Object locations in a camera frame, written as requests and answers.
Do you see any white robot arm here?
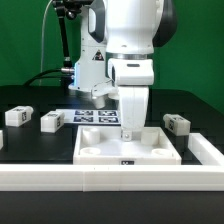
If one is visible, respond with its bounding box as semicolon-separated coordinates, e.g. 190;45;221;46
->
69;0;177;141

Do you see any sheet of marker tags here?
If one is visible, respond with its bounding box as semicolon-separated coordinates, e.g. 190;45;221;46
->
61;109;120;125

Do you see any white square table top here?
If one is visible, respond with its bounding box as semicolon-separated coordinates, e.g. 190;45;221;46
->
73;126;181;165

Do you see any grey cable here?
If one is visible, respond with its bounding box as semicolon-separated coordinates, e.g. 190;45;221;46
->
39;0;54;86

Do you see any black cable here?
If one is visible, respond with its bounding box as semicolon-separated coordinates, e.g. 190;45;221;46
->
23;69;74;87

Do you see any white fence frame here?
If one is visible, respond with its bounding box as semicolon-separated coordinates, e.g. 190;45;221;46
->
0;132;224;193

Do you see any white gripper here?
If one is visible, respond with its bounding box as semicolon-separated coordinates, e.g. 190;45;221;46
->
108;58;154;141

